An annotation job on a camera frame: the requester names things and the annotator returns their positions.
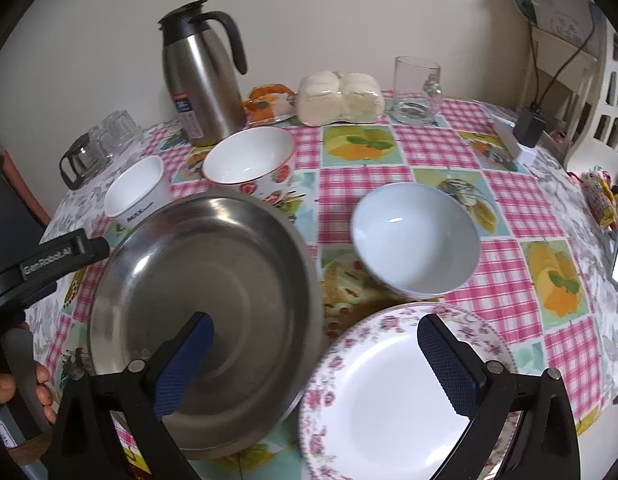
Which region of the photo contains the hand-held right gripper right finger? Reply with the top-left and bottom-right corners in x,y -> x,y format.
417,313 -> 581,480

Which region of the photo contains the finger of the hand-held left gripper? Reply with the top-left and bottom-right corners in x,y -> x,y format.
16,228 -> 111,281

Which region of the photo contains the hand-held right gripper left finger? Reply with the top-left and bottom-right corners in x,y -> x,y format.
48,311 -> 216,480

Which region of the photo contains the pink floral rim plate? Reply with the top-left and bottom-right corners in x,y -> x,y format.
297,302 -> 520,480

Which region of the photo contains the large steel bowl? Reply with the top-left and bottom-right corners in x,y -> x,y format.
88,195 -> 324,462

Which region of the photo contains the white strawberry print bowl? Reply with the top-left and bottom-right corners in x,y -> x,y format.
202,126 -> 296,206

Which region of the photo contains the person's left hand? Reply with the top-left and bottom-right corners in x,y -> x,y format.
0,362 -> 58,426

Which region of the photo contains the dark brown-edged furniture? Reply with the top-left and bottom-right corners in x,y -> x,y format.
0,152 -> 50,266

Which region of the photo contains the small white printed bowl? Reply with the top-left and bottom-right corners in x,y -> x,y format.
104,155 -> 174,229

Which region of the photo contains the clear glass tumbler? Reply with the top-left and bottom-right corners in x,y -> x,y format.
101,110 -> 142,153

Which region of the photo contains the pink checked fruit tablecloth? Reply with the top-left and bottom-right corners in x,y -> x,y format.
26,91 -> 615,480

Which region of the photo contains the steel thermos jug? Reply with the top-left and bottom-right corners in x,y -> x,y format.
157,0 -> 249,148

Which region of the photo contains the colourful wrapped packet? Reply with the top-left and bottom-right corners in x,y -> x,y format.
582,166 -> 618,228

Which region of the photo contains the white power strip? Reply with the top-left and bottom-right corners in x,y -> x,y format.
492,115 -> 537,165

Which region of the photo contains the black power adapter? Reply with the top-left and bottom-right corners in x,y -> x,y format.
513,105 -> 547,148

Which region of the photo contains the orange snack packet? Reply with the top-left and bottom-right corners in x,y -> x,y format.
241,85 -> 297,125

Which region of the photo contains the white lattice chair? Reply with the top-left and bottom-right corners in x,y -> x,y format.
564,20 -> 618,176

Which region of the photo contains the clear glass mug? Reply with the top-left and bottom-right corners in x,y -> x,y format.
391,56 -> 444,126

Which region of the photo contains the bag of white buns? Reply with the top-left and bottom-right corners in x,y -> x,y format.
295,72 -> 386,127

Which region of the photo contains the grey printed bag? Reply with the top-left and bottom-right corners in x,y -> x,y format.
510,0 -> 602,46

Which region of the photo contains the black cable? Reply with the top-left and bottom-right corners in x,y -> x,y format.
526,15 -> 597,111

